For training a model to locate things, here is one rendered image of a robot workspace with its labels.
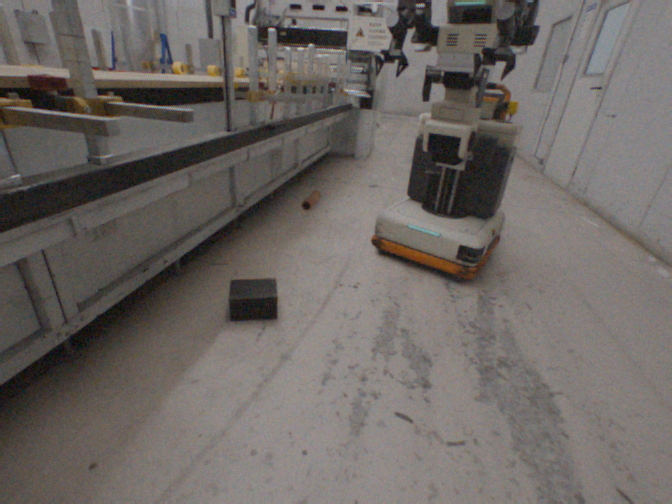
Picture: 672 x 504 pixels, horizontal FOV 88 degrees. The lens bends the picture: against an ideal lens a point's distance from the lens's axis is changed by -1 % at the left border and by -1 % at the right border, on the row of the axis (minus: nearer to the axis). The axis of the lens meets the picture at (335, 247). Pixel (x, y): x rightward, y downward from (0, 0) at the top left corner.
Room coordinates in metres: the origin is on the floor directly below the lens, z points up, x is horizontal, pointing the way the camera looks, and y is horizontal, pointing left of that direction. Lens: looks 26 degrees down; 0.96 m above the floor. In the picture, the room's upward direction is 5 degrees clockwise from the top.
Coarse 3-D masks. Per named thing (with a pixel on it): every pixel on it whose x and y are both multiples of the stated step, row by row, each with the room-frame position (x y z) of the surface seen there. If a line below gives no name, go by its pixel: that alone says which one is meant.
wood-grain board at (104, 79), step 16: (0, 80) 0.92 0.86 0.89; (16, 80) 0.96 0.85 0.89; (96, 80) 1.20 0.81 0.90; (112, 80) 1.27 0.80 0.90; (128, 80) 1.34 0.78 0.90; (144, 80) 1.42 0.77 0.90; (160, 80) 1.50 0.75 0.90; (176, 80) 1.61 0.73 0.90; (192, 80) 1.74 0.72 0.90; (208, 80) 1.93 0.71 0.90; (240, 80) 2.48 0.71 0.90
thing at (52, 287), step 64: (128, 128) 1.31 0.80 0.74; (192, 128) 1.70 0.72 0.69; (320, 128) 4.25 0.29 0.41; (192, 192) 1.70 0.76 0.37; (256, 192) 2.43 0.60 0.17; (64, 256) 0.98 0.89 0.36; (128, 256) 1.23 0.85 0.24; (192, 256) 1.63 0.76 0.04; (0, 320) 0.76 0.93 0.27; (64, 320) 0.89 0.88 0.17; (0, 384) 0.68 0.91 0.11
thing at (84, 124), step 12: (0, 108) 0.71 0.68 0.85; (12, 108) 0.71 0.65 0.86; (24, 108) 0.72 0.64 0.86; (12, 120) 0.71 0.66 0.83; (24, 120) 0.70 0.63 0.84; (36, 120) 0.69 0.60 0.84; (48, 120) 0.69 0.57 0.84; (60, 120) 0.68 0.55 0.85; (72, 120) 0.68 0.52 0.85; (84, 120) 0.67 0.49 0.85; (96, 120) 0.67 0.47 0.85; (108, 120) 0.67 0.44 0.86; (84, 132) 0.68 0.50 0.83; (96, 132) 0.67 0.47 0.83; (108, 132) 0.67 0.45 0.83
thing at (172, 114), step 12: (48, 96) 0.98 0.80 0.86; (60, 96) 1.00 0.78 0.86; (108, 108) 0.95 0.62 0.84; (120, 108) 0.95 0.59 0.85; (132, 108) 0.94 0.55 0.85; (144, 108) 0.93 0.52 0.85; (156, 108) 0.93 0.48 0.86; (168, 108) 0.93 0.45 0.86; (180, 108) 0.94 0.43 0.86; (168, 120) 0.92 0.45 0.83; (180, 120) 0.91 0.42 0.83; (192, 120) 0.93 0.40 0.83
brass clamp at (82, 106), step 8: (104, 96) 1.00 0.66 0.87; (72, 104) 0.89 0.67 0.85; (80, 104) 0.89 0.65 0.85; (88, 104) 0.91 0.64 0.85; (96, 104) 0.93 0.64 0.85; (104, 104) 0.95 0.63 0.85; (72, 112) 0.89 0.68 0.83; (80, 112) 0.89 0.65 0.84; (88, 112) 0.90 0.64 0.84; (96, 112) 0.92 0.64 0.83; (104, 112) 0.95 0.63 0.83
